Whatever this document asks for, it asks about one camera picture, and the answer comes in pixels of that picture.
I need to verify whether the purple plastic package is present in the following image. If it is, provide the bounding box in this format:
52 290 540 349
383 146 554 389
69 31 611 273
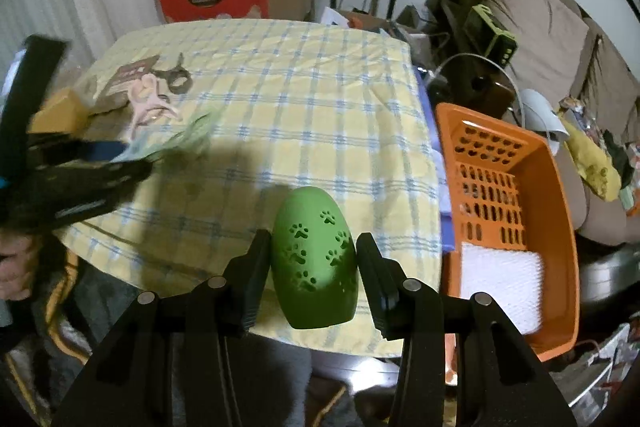
415 67 456 253

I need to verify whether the pile of mixed clutter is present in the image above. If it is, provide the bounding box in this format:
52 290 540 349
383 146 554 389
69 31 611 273
320 4 451 72

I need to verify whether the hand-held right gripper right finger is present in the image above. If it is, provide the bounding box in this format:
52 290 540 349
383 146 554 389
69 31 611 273
356 232 578 427

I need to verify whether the yellow checked tablecloth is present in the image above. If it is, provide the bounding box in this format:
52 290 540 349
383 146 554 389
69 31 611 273
52 18 448 355

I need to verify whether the yellow box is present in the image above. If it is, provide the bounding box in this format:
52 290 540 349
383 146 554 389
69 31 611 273
30 87 83 135

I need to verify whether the white foam net sheet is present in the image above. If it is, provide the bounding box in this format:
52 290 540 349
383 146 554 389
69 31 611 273
459 242 544 335

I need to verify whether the pile of paper gift bags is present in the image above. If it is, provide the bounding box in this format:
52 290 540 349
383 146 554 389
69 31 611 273
565 322 640 408

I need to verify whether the white dome lamp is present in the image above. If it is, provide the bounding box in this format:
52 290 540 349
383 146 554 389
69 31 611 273
520 88 571 155

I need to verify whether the green paw-print egg toy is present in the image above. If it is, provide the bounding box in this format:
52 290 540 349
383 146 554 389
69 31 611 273
270 187 358 330

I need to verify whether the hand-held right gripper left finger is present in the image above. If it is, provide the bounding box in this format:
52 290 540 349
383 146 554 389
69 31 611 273
52 229 273 427

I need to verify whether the green plastic clip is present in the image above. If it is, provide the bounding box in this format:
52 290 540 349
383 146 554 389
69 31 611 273
150 112 216 158

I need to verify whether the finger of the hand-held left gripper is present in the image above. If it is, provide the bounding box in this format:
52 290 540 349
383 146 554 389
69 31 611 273
75 159 153 208
30 134 126 165

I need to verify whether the yellow bag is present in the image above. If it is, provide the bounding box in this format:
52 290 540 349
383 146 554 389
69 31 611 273
557 109 623 200

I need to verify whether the green black portable device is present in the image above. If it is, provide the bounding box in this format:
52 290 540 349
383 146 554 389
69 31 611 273
462 4 517 68

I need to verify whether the pink large clip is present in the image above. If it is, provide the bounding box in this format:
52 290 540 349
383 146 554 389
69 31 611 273
122 74 183 142

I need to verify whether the person's left hand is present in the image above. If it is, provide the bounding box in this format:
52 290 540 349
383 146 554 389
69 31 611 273
0 232 38 303

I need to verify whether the orange plastic basket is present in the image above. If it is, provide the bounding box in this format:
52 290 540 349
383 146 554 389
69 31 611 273
432 103 581 362

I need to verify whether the clear snack packet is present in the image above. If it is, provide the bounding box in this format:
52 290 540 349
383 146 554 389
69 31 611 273
95 57 161 112

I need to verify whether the dark jacket with yellow trim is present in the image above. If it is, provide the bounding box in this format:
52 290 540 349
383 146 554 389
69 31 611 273
0 227 151 427

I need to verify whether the brown sofa cushion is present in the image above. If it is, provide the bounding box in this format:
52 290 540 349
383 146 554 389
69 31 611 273
480 0 591 92
570 19 640 108

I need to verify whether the brown sofa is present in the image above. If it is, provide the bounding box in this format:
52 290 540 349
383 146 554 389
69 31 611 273
425 0 640 258

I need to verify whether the black cloth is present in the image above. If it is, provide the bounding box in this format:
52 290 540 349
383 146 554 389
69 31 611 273
602 129 640 192

